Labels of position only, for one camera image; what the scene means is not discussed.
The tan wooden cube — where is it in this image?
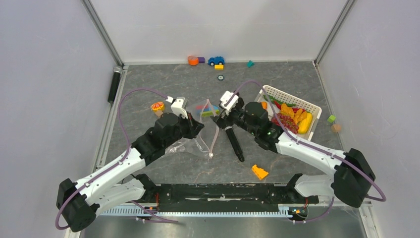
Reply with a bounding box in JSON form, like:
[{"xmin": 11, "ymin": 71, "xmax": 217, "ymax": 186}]
[
  {"xmin": 331, "ymin": 124, "xmax": 342, "ymax": 133},
  {"xmin": 155, "ymin": 110, "xmax": 164, "ymax": 118}
]

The red grape bunch toy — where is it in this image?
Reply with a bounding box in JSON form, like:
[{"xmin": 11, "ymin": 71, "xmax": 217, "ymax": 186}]
[{"xmin": 271, "ymin": 113, "xmax": 299, "ymax": 134}]

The green cube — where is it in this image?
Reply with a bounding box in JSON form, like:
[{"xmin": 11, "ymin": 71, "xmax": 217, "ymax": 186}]
[{"xmin": 327, "ymin": 115, "xmax": 336, "ymax": 123}]

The blue toy car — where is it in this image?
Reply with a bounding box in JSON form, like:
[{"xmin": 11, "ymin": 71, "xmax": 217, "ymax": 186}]
[{"xmin": 208, "ymin": 57, "xmax": 225, "ymax": 66}]

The tan wooden cube right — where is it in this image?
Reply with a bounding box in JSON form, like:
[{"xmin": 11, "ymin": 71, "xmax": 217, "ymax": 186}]
[{"xmin": 331, "ymin": 124, "xmax": 342, "ymax": 133}]

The black microphone on table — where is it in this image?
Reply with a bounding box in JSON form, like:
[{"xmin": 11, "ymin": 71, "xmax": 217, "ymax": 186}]
[{"xmin": 224, "ymin": 126, "xmax": 245, "ymax": 162}]

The black microphone at wall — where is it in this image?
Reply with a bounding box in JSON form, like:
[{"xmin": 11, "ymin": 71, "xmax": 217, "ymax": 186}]
[{"xmin": 107, "ymin": 66, "xmax": 123, "ymax": 104}]

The white toothed cable rail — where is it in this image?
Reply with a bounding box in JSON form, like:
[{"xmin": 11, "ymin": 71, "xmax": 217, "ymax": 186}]
[{"xmin": 101, "ymin": 204, "xmax": 292, "ymax": 218}]

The white perforated basket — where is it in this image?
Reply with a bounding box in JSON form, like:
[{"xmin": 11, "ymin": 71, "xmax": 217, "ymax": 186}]
[{"xmin": 263, "ymin": 85, "xmax": 322, "ymax": 141}]

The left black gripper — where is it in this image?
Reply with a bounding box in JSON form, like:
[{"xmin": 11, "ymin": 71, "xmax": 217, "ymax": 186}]
[{"xmin": 163, "ymin": 111, "xmax": 204, "ymax": 148}]

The orange yellow fruit toy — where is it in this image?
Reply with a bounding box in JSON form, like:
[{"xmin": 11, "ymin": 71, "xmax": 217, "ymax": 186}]
[{"xmin": 280, "ymin": 103, "xmax": 312, "ymax": 124}]

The multicolour brick stack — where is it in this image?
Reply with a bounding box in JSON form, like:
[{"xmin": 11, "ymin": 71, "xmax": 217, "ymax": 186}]
[{"xmin": 195, "ymin": 104, "xmax": 219, "ymax": 117}]

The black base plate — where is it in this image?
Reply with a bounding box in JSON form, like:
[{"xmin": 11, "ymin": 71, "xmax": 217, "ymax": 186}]
[{"xmin": 135, "ymin": 174, "xmax": 319, "ymax": 213}]

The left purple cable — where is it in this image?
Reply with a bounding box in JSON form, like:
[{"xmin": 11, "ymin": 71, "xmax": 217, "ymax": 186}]
[{"xmin": 54, "ymin": 87, "xmax": 174, "ymax": 231}]

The yellow brick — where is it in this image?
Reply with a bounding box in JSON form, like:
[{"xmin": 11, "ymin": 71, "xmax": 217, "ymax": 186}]
[{"xmin": 214, "ymin": 64, "xmax": 224, "ymax": 70}]

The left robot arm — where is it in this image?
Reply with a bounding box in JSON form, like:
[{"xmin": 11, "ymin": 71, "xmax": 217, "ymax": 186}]
[{"xmin": 55, "ymin": 113, "xmax": 205, "ymax": 232}]

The clear polka dot zip bag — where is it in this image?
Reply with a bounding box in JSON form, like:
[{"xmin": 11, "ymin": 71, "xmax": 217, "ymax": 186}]
[{"xmin": 165, "ymin": 97, "xmax": 220, "ymax": 159}]

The orange cheese wedge toy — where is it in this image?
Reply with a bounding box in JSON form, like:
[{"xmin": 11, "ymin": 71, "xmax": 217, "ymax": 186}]
[{"xmin": 251, "ymin": 165, "xmax": 269, "ymax": 180}]

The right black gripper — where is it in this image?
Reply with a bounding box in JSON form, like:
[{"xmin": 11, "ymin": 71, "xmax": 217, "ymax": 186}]
[{"xmin": 211, "ymin": 101, "xmax": 258, "ymax": 136}]

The citrus slice toy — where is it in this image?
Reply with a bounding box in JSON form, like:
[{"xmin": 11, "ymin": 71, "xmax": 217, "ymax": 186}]
[{"xmin": 151, "ymin": 102, "xmax": 165, "ymax": 112}]

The tan wooden cube left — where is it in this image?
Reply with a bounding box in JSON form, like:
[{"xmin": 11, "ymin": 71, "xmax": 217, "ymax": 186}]
[{"xmin": 155, "ymin": 110, "xmax": 164, "ymax": 118}]

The teal block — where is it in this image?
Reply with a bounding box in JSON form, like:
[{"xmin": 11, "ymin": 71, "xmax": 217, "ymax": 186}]
[{"xmin": 247, "ymin": 60, "xmax": 255, "ymax": 68}]

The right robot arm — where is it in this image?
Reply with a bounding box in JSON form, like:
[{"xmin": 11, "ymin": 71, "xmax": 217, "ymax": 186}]
[{"xmin": 212, "ymin": 102, "xmax": 375, "ymax": 208}]

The yellow corn toy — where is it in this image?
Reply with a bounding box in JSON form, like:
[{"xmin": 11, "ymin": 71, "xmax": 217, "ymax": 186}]
[{"xmin": 298, "ymin": 113, "xmax": 313, "ymax": 134}]

